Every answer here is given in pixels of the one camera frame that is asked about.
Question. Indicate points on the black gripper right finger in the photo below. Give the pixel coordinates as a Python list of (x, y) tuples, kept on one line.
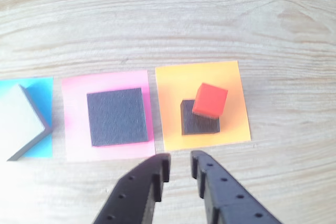
[(231, 197)]

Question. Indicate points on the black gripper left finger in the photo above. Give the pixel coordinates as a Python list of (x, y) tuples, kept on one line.
[(131, 197)]

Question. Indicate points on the small dark grey cube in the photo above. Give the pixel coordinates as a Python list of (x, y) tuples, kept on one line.
[(194, 124)]

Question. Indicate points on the small red cube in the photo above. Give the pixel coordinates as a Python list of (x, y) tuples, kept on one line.
[(210, 100)]

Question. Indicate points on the large grey square block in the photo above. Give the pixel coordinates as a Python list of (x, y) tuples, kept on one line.
[(18, 121)]

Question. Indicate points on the orange paper sheet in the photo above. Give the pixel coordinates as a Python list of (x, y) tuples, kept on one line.
[(236, 119)]

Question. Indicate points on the medium black square block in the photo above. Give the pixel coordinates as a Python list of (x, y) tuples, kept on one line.
[(116, 116)]

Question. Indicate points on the pink paper sheet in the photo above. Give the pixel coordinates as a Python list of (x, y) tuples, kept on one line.
[(76, 119)]

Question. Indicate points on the blue paper sheet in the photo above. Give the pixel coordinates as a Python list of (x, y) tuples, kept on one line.
[(42, 95)]

